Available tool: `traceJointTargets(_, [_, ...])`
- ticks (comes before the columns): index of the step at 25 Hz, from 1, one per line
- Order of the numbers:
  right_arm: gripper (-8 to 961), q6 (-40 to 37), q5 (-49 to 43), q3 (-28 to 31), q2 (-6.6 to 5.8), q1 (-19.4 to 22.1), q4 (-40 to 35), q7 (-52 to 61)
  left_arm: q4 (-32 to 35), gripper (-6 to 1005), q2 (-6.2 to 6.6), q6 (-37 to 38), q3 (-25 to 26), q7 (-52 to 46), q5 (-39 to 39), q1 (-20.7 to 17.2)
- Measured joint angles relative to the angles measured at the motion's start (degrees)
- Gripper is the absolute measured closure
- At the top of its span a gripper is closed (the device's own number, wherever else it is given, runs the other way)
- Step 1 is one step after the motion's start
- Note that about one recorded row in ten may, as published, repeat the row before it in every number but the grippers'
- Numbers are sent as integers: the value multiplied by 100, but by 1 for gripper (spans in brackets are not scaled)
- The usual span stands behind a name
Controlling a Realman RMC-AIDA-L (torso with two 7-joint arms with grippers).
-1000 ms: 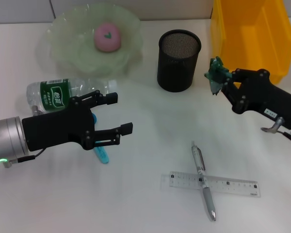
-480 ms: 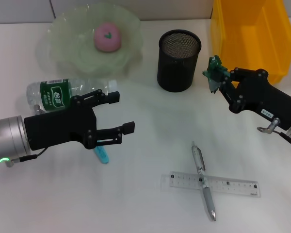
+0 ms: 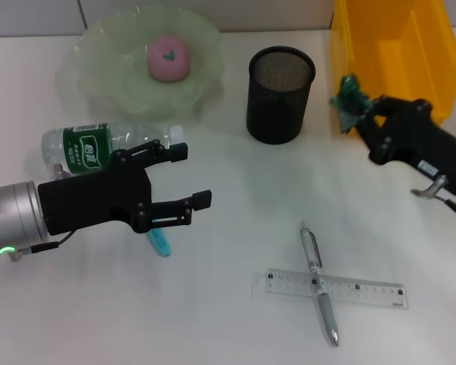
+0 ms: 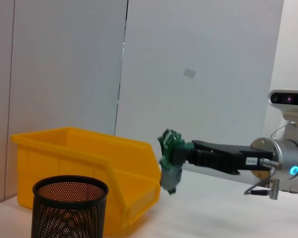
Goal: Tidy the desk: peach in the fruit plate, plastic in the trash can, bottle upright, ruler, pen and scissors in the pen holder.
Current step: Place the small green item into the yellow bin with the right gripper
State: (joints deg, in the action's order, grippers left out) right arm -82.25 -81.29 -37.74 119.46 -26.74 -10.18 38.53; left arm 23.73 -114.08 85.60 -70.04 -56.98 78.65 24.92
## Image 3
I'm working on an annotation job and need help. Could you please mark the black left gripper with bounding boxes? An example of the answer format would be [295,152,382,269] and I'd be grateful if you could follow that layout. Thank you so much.
[36,138,214,236]

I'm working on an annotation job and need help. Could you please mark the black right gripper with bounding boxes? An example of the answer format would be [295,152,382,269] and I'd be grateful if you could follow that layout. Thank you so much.
[354,94,456,198]

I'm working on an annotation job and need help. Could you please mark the pink toy peach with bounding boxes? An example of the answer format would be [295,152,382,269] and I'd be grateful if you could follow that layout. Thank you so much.
[147,33,192,83]

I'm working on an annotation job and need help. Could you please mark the blue teal scissors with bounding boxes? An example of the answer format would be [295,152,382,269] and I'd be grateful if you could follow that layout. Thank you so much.
[145,227,173,259]

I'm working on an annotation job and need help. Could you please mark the black mesh pen holder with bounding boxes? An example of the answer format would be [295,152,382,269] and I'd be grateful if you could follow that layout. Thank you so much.
[245,46,317,145]

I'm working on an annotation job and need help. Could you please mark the clear green-label water bottle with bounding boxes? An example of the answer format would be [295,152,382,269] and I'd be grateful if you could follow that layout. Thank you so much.
[41,122,186,177]

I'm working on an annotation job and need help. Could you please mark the green glass fruit plate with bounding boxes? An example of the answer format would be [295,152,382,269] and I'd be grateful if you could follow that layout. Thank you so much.
[73,4,226,123]

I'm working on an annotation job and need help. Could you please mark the clear plastic ruler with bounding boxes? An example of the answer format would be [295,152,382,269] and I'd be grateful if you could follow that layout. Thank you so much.
[252,268,410,310]

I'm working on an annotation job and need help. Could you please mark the silver grey pen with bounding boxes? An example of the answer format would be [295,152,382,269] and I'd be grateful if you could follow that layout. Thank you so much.
[299,221,340,348]

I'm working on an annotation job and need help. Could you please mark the yellow plastic bin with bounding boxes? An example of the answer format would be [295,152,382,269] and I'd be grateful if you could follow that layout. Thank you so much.
[329,0,456,138]

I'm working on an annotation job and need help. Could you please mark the right gripper cable with plug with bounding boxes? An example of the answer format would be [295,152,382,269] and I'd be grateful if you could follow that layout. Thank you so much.
[410,173,456,230]

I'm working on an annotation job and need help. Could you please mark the gripper cable with plug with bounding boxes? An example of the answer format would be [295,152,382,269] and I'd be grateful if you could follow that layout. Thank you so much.
[410,173,456,230]
[8,162,76,264]

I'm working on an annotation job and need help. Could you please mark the left gripper cable with plug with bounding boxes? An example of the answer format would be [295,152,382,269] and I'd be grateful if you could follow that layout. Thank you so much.
[8,162,76,264]

